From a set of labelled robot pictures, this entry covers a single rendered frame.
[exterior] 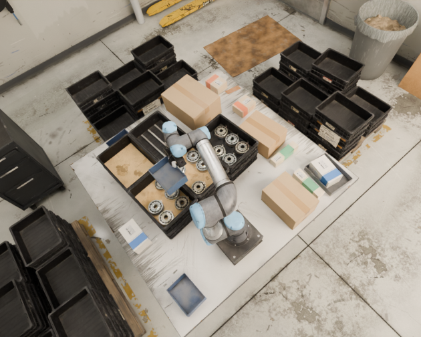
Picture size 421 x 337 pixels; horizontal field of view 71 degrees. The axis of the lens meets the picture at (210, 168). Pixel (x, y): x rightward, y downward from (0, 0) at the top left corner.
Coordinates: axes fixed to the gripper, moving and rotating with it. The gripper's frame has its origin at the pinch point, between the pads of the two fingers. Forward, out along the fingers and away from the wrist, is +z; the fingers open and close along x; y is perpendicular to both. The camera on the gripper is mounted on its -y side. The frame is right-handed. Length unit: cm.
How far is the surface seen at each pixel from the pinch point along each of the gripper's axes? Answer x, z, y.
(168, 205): 12.2, 31.7, -4.2
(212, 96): -65, 14, 50
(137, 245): 43, 40, -13
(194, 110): -46, 16, 47
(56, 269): 103, 90, 29
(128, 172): 21, 33, 38
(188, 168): -14.6, 27.9, 10.8
